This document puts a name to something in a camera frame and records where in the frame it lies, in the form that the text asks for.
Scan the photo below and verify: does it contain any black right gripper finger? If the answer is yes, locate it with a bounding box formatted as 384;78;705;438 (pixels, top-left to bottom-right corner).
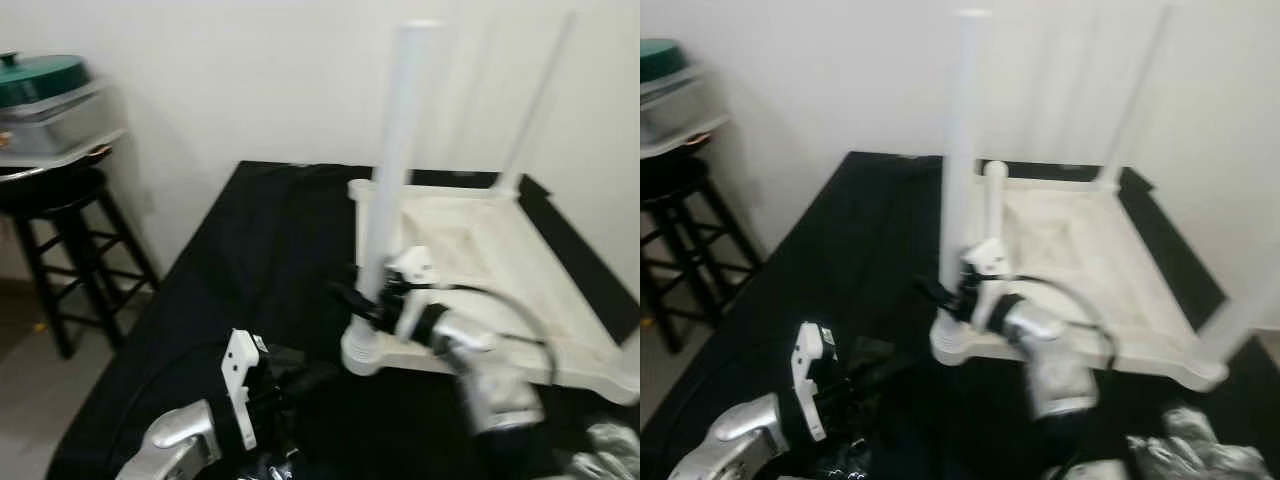
912;275;956;313
328;282;376;319

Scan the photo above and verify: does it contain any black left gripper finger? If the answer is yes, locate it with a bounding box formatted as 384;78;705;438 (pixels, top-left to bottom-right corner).
845;338;911;386
270;345;341;391

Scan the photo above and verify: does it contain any white plastic children table top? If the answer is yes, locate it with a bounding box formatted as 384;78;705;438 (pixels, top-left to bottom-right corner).
340;170;641;406
930;160;1231;393

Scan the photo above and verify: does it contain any clear tape patch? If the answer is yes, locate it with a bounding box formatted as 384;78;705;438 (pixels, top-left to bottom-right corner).
815;445;881;480
560;420;641;480
235;450;301;480
1125;405;1276;480

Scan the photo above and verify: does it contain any black tablecloth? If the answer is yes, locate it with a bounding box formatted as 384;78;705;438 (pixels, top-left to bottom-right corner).
45;160;641;480
640;150;1280;480

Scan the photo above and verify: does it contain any black round stool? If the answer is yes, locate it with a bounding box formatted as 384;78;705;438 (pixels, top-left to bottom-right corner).
0;170;161;361
640;155;766;356

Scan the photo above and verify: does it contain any clear container green lid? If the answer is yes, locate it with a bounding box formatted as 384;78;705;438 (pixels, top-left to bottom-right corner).
0;50;126;166
640;38;716;151

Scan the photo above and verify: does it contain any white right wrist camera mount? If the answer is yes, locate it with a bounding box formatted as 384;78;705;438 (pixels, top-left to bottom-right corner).
385;245;441;336
965;238;1013;326

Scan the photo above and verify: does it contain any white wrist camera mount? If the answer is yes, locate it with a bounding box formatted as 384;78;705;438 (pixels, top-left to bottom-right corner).
220;328;266;451
790;320;839;443
965;238;1013;326
385;245;441;336

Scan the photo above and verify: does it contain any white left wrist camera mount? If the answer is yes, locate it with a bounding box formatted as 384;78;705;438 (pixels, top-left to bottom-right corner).
790;320;839;443
220;328;266;451

